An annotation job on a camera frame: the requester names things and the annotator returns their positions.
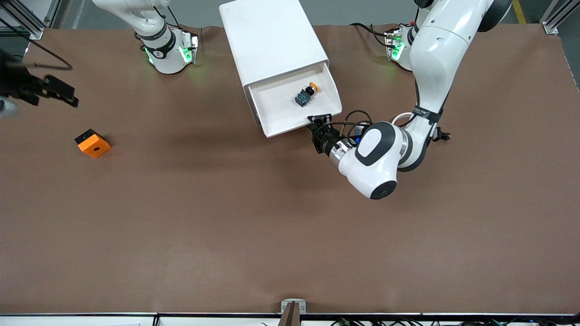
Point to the orange and blue push button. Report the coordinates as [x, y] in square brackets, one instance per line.
[302, 98]

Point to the orange block with black side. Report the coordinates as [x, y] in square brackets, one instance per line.
[94, 146]

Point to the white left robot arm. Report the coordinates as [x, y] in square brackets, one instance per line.
[435, 54]

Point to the white curved plastic clip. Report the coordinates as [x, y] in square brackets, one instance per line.
[401, 116]

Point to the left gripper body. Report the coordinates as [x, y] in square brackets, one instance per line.
[327, 139]

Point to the grey base connector plate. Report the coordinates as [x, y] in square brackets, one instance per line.
[390, 43]
[195, 45]

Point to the white drawer holding button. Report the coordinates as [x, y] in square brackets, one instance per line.
[276, 108]

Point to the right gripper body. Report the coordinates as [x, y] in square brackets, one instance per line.
[18, 84]

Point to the small black clip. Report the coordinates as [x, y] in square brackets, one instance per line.
[445, 135]

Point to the white drawer cabinet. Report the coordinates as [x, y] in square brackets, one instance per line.
[267, 40]

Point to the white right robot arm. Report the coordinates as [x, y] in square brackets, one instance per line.
[167, 54]

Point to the aluminium frame profile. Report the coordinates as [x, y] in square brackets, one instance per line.
[553, 25]
[34, 31]

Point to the grey metal bracket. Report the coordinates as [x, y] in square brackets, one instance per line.
[285, 304]

